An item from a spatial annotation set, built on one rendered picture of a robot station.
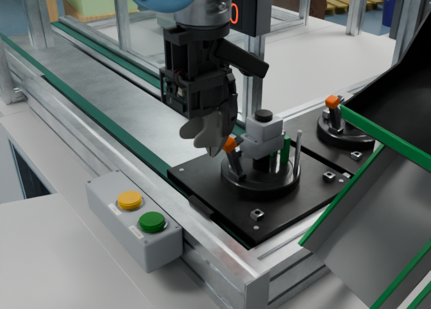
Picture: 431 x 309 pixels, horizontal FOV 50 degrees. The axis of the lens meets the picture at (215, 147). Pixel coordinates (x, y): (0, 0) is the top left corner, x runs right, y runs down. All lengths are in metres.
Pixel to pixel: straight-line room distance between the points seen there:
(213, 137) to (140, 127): 0.44
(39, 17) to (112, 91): 0.47
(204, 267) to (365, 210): 0.26
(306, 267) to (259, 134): 0.22
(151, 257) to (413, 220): 0.38
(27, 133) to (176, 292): 0.66
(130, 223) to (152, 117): 0.45
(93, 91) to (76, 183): 0.35
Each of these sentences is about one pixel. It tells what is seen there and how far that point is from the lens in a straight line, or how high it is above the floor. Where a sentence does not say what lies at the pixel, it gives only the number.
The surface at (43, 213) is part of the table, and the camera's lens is 0.98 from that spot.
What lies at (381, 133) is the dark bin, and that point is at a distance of 0.52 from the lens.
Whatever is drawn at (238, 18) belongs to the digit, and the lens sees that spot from 0.91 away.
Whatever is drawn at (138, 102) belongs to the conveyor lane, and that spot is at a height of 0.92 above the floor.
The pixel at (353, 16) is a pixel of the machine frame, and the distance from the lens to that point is 1.98.
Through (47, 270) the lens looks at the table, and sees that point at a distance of 0.86.
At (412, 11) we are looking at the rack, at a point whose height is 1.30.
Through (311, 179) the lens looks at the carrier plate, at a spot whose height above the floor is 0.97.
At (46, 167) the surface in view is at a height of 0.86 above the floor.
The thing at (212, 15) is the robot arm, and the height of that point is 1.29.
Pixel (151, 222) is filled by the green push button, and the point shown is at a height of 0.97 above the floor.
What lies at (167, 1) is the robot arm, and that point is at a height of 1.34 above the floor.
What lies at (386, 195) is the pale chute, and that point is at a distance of 0.65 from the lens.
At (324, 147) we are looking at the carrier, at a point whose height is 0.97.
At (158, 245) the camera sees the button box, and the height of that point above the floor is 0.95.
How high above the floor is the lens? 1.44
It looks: 31 degrees down
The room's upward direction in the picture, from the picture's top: straight up
